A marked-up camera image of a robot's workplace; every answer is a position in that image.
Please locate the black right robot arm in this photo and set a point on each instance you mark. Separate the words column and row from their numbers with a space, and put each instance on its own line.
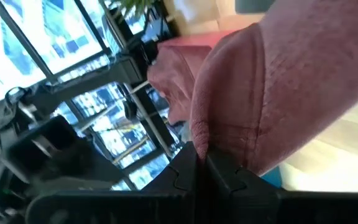
column 138, row 54

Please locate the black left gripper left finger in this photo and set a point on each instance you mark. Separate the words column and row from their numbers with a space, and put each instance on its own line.
column 166, row 205

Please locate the pink tray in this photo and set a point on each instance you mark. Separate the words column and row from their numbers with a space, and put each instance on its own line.
column 197, row 39

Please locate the black side desk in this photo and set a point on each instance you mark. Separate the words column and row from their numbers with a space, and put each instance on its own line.
column 82, row 81

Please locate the maroon baseball cap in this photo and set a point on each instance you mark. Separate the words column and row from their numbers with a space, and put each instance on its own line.
column 172, row 81
column 275, row 87

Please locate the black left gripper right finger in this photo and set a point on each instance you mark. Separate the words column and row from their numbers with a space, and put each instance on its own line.
column 259, row 208

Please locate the small potted succulent plant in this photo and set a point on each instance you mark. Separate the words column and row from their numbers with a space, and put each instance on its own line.
column 135, row 4

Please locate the black aluminium table frame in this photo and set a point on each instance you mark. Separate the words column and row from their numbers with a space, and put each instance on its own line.
column 155, row 118

